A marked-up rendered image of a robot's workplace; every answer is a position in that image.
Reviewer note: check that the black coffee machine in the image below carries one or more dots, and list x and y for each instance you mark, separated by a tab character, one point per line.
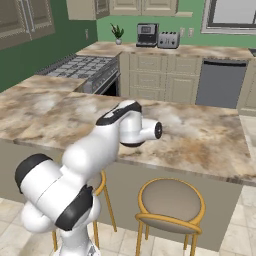
147	34

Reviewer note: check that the yellow stool with grey seat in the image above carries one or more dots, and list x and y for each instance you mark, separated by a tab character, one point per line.
101	186
171	200

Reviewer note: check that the kitchen island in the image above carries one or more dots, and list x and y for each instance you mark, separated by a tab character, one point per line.
140	140

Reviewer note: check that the grey-brown tall cupboard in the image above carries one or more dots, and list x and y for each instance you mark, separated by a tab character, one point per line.
25	20

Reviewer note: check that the beige wall cupboards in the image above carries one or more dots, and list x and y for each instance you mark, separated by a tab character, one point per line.
126	7

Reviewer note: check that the steel range with gas hob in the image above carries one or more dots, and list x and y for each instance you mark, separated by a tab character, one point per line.
87	70

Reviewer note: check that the green potted plant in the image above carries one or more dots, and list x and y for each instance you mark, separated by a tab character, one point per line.
117	33

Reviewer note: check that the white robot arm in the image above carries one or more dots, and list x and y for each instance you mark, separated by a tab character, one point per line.
83	156

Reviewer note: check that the beige base cupboards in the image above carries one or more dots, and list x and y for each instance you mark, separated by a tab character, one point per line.
160	78

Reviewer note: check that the grey dishwasher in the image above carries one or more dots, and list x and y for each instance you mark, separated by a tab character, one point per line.
220	83

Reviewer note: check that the silver toaster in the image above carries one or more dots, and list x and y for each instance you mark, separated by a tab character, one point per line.
168	40

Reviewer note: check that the white wall socket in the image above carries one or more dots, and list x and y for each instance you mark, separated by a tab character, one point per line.
86	33
182	32
191	32

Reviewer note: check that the window with grey frame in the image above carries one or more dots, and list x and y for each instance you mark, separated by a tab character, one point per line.
230	15

